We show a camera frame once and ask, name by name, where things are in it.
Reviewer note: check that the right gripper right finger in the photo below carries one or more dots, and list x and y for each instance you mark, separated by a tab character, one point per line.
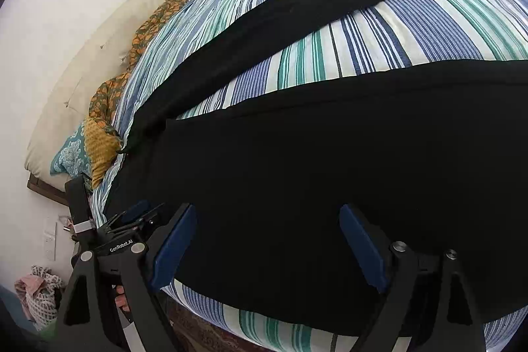
426	303

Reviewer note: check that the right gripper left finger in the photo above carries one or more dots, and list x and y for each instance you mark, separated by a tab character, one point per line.
88	318

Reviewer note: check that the black pants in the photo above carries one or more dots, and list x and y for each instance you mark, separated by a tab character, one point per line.
433	154

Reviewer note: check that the left hand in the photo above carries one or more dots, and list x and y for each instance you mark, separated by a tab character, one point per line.
122	303

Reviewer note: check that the laundry basket with clothes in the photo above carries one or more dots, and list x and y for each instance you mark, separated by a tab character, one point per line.
36	292

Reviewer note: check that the mustard yellow pillow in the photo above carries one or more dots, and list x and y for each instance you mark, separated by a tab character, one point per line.
102	144

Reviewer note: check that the teal patterned pillow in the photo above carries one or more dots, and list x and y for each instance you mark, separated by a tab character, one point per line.
72	158

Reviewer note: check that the orange floral blanket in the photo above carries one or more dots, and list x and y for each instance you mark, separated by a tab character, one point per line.
103	104

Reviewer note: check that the beige headboard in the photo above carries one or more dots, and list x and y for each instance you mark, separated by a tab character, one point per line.
101	58

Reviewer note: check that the striped blue green bedsheet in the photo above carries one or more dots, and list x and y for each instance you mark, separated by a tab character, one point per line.
387	36

